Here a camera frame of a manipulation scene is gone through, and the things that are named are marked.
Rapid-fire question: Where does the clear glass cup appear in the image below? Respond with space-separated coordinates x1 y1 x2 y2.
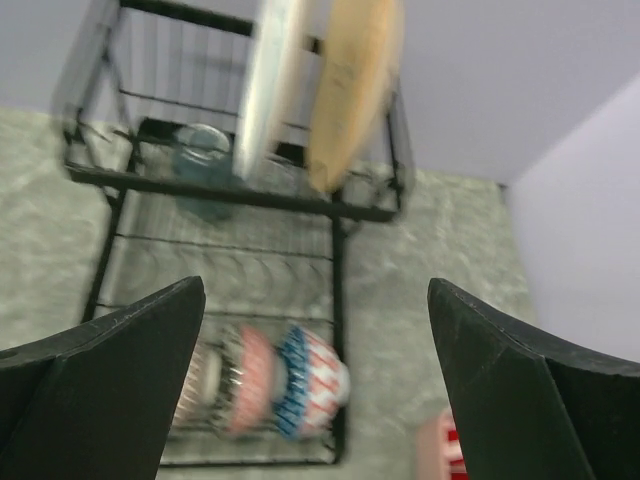
250 156 309 197

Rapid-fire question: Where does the pink floral leaf-pattern bowl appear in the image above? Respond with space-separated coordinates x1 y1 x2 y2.
218 324 276 436

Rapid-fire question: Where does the light blue plate underneath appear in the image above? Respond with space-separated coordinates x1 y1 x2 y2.
233 0 312 181

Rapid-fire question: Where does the beige bird pattern plate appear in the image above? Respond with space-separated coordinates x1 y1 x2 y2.
305 1 405 193

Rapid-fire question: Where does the black wire dish rack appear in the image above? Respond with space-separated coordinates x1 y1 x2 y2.
53 1 408 469

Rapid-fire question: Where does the red item in tray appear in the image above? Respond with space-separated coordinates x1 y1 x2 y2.
441 410 468 480

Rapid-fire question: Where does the blue grey ceramic mug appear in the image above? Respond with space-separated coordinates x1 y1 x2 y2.
171 123 235 223

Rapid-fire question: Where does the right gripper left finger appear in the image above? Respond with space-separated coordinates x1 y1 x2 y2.
1 276 205 479

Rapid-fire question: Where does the blue patterned bowl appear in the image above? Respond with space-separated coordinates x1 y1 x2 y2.
273 326 350 440

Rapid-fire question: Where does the pink compartment tray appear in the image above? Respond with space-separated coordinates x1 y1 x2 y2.
415 407 454 480

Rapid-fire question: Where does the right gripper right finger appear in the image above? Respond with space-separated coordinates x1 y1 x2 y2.
427 278 639 479

